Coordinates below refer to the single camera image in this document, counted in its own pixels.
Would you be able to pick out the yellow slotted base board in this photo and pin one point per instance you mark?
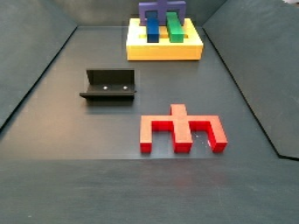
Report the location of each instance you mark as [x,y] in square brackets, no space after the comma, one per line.
[164,50]

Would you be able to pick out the blue rectangular bar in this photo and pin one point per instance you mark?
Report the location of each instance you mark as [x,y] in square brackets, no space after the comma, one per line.
[152,27]

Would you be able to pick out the black angled bracket stand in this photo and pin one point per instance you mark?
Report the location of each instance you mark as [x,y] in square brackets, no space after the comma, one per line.
[110,84]

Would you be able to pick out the red three-pronged block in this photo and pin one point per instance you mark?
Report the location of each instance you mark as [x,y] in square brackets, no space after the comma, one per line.
[182,124]

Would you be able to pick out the green rectangular bar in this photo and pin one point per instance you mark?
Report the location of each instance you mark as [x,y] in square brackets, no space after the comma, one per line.
[174,27]

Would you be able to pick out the purple three-pronged block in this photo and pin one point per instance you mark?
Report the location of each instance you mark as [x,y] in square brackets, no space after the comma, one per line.
[162,6]

